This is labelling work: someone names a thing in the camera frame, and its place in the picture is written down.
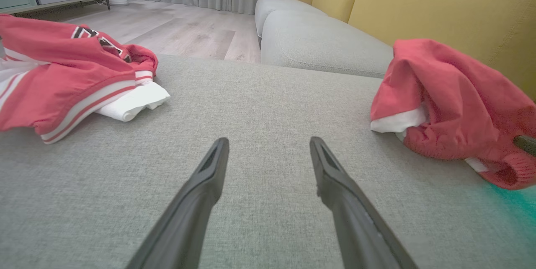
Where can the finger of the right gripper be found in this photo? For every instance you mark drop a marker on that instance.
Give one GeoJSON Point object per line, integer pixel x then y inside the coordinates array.
{"type": "Point", "coordinates": [528, 144]}

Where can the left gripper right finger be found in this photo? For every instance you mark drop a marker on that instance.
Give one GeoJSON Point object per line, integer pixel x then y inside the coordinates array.
{"type": "Point", "coordinates": [360, 235]}

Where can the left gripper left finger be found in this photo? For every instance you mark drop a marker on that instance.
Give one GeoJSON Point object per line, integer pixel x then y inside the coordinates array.
{"type": "Point", "coordinates": [184, 227]}

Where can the red Bulls basketball jersey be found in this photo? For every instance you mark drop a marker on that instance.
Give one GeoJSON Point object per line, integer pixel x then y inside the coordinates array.
{"type": "Point", "coordinates": [54, 89]}

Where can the red garment with white trim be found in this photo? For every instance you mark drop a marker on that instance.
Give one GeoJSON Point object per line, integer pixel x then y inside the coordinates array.
{"type": "Point", "coordinates": [452, 101]}

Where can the grey sofa seat cushion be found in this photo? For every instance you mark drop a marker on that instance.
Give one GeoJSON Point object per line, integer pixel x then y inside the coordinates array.
{"type": "Point", "coordinates": [276, 7]}
{"type": "Point", "coordinates": [326, 42]}

